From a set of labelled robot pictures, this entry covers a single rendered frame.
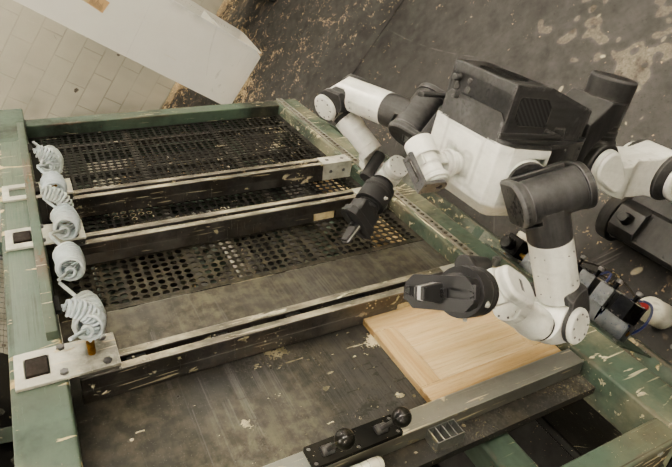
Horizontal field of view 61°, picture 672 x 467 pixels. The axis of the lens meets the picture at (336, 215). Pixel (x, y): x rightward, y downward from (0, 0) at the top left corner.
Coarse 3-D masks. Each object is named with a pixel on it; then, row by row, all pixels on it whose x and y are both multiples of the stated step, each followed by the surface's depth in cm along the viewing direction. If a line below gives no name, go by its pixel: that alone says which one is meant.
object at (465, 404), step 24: (552, 360) 136; (576, 360) 137; (480, 384) 128; (504, 384) 128; (528, 384) 129; (552, 384) 135; (432, 408) 120; (456, 408) 121; (480, 408) 124; (408, 432) 114; (288, 456) 107; (360, 456) 110
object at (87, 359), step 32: (384, 288) 151; (96, 320) 115; (256, 320) 135; (288, 320) 136; (320, 320) 140; (352, 320) 145; (32, 352) 115; (64, 352) 116; (96, 352) 116; (128, 352) 122; (160, 352) 123; (192, 352) 125; (224, 352) 130; (256, 352) 134; (32, 384) 108; (96, 384) 117; (128, 384) 121
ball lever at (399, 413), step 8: (400, 408) 104; (392, 416) 104; (400, 416) 103; (408, 416) 103; (376, 424) 113; (384, 424) 110; (392, 424) 108; (400, 424) 103; (408, 424) 104; (376, 432) 112; (384, 432) 112
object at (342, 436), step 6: (336, 432) 99; (342, 432) 98; (348, 432) 98; (336, 438) 98; (342, 438) 98; (348, 438) 98; (354, 438) 99; (330, 444) 108; (336, 444) 98; (342, 444) 98; (348, 444) 98; (324, 450) 106; (330, 450) 106; (324, 456) 106
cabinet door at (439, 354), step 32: (384, 320) 147; (416, 320) 148; (448, 320) 150; (480, 320) 151; (416, 352) 138; (448, 352) 139; (480, 352) 140; (512, 352) 141; (544, 352) 142; (416, 384) 129; (448, 384) 130
